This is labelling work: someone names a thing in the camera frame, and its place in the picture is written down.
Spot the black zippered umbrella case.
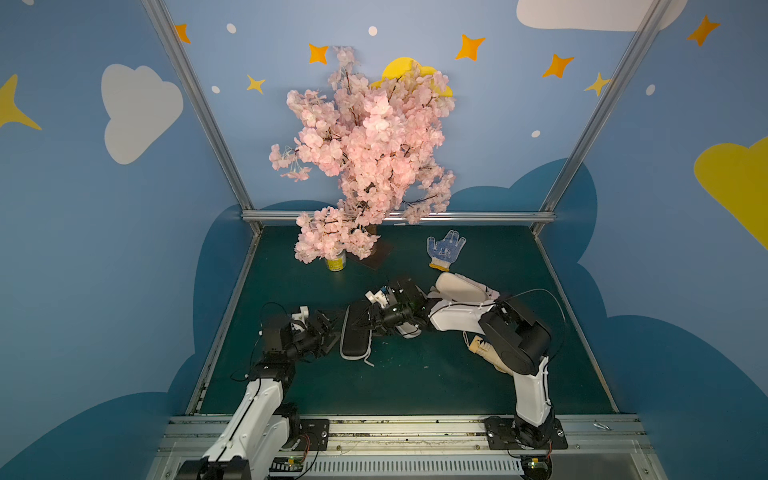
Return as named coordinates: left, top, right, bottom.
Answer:
left=340, top=300, right=374, bottom=367

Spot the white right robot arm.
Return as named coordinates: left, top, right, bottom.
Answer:
left=364, top=272, right=556, bottom=448

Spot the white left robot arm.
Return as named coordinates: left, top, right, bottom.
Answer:
left=175, top=306, right=339, bottom=479

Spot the open grey case beside pink umbrella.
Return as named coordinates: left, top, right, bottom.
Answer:
left=395, top=322, right=422, bottom=339

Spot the blue dotted work glove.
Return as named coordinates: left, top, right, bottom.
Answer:
left=426, top=230, right=467, bottom=272

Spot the pink cherry blossom tree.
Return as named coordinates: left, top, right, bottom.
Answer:
left=269, top=47, right=455, bottom=264

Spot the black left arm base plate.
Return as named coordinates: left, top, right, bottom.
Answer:
left=281, top=418, right=330, bottom=452

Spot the aluminium front rail base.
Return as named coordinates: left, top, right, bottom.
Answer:
left=143, top=412, right=667, bottom=480

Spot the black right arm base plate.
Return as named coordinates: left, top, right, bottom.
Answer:
left=483, top=415, right=568, bottom=450

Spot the aluminium frame post right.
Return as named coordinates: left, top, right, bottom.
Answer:
left=539, top=0, right=673, bottom=223

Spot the aluminium frame post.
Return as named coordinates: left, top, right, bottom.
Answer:
left=141, top=0, right=253, bottom=214
left=539, top=0, right=673, bottom=223

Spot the aluminium frame post left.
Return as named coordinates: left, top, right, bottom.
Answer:
left=141, top=0, right=253, bottom=214

